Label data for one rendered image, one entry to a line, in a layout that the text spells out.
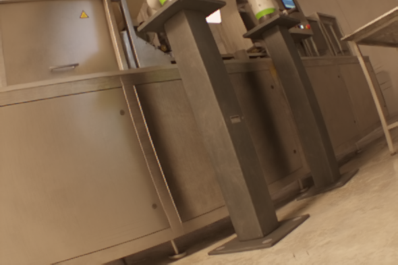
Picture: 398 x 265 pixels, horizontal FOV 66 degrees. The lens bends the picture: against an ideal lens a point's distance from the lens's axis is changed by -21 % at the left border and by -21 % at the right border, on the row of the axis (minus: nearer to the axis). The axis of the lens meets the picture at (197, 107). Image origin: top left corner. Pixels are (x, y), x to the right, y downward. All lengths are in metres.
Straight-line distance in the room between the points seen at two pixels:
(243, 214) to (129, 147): 0.49
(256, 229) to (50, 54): 1.12
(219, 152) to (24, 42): 0.97
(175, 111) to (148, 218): 0.48
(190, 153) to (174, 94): 0.25
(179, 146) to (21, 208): 0.74
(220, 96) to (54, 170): 0.64
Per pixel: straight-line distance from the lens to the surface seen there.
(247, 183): 1.27
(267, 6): 2.00
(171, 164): 1.47
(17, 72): 1.56
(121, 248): 1.32
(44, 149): 1.27
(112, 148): 1.36
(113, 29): 1.79
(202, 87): 1.31
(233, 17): 2.70
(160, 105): 1.53
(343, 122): 2.64
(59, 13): 1.77
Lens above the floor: 0.31
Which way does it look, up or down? 10 degrees up
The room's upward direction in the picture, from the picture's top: 19 degrees counter-clockwise
